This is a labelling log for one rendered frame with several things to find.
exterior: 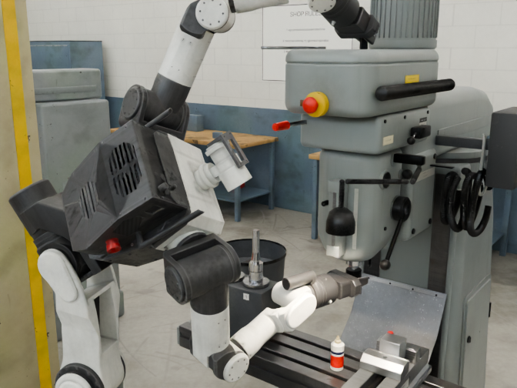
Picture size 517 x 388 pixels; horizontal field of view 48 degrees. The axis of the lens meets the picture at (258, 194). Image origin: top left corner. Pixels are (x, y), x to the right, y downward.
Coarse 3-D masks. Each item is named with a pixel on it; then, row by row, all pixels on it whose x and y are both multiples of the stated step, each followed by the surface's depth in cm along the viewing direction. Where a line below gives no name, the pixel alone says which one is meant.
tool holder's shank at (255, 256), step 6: (252, 234) 190; (258, 234) 190; (252, 240) 190; (258, 240) 190; (252, 246) 191; (258, 246) 191; (252, 252) 191; (258, 252) 191; (252, 258) 192; (258, 258) 192
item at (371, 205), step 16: (320, 160) 162; (336, 160) 157; (352, 160) 154; (368, 160) 152; (384, 160) 154; (320, 176) 162; (336, 176) 158; (352, 176) 155; (368, 176) 153; (384, 176) 154; (400, 176) 163; (320, 192) 163; (352, 192) 156; (368, 192) 154; (384, 192) 156; (320, 208) 164; (352, 208) 156; (368, 208) 155; (384, 208) 158; (320, 224) 165; (368, 224) 156; (384, 224) 160; (352, 240) 158; (368, 240) 157; (384, 240) 162; (352, 256) 160; (368, 256) 161
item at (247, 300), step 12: (240, 276) 198; (240, 288) 192; (252, 288) 191; (264, 288) 191; (240, 300) 192; (252, 300) 189; (264, 300) 189; (240, 312) 193; (252, 312) 190; (240, 324) 194
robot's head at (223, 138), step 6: (228, 132) 133; (216, 138) 132; (222, 138) 131; (228, 138) 133; (234, 138) 134; (210, 144) 134; (216, 144) 133; (228, 144) 132; (234, 144) 134; (210, 150) 133; (228, 150) 132; (240, 150) 134; (234, 156) 132; (240, 156) 134; (240, 162) 132; (246, 162) 134
